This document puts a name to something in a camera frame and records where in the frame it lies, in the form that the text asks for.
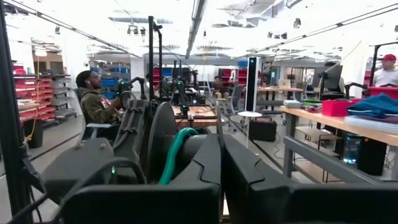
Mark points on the grey office chair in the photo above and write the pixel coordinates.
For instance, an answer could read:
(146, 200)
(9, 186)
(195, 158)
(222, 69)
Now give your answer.
(234, 99)
(93, 126)

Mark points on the white flat box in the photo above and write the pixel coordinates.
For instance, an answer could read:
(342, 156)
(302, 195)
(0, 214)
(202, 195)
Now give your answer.
(292, 103)

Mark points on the black hard case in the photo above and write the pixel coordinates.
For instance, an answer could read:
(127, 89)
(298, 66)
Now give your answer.
(262, 129)

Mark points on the black computer monitor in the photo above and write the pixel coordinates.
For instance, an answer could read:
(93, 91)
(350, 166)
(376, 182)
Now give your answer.
(332, 77)

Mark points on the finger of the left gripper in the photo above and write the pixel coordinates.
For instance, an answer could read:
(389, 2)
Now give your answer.
(132, 130)

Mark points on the white black tower device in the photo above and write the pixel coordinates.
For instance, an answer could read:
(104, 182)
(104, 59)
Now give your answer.
(252, 84)

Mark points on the white round pedestal stand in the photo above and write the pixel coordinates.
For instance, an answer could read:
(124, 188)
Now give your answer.
(249, 114)

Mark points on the wooden robot station table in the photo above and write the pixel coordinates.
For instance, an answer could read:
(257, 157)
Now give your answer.
(199, 113)

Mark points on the blue folded cloth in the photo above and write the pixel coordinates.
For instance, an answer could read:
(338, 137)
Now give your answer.
(376, 105)

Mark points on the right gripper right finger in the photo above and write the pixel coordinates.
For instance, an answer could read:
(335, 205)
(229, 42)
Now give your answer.
(267, 202)

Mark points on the black background robot arm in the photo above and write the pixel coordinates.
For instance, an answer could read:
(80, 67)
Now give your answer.
(182, 93)
(136, 81)

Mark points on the green flat item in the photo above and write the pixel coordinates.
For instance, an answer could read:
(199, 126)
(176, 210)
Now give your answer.
(312, 104)

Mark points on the black aluminium rig frame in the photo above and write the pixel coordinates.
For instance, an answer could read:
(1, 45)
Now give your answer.
(11, 124)

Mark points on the black upright pole frame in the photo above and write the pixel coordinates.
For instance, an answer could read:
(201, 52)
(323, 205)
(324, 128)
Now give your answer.
(151, 62)

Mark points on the person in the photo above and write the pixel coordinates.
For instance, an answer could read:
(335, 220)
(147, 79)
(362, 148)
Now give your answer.
(220, 88)
(385, 74)
(96, 105)

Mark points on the red plastic bin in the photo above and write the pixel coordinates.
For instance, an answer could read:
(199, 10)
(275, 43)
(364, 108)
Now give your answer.
(337, 108)
(384, 91)

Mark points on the shelf rack blue bins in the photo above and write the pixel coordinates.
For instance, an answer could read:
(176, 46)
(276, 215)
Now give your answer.
(109, 82)

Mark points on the black computer tower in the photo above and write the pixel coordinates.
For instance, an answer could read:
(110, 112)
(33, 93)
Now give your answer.
(370, 155)

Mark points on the black trash bin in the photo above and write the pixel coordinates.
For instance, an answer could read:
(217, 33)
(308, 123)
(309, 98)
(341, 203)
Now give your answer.
(33, 133)

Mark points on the silver laptop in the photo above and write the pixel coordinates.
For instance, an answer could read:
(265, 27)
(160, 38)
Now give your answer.
(284, 83)

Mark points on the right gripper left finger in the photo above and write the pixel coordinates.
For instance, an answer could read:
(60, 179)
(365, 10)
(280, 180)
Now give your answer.
(186, 202)

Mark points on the white stacked sheets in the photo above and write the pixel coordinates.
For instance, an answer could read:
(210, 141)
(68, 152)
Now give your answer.
(373, 123)

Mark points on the wooden office desk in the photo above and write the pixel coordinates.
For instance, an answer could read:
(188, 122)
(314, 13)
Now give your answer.
(280, 90)

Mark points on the shelf rack red bins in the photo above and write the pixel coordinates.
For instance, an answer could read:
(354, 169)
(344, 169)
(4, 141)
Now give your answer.
(34, 93)

